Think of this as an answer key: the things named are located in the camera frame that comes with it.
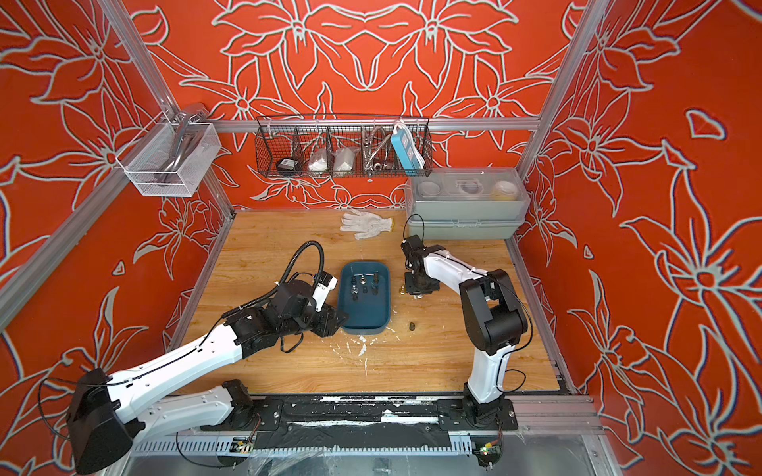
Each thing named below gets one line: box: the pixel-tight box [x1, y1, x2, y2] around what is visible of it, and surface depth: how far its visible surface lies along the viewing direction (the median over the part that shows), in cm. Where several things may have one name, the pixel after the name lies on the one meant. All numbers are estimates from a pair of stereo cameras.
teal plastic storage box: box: [338, 260, 392, 336], surface depth 97 cm
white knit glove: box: [339, 209, 393, 240], surface depth 116 cm
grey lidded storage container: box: [404, 167, 531, 241], surface depth 103 cm
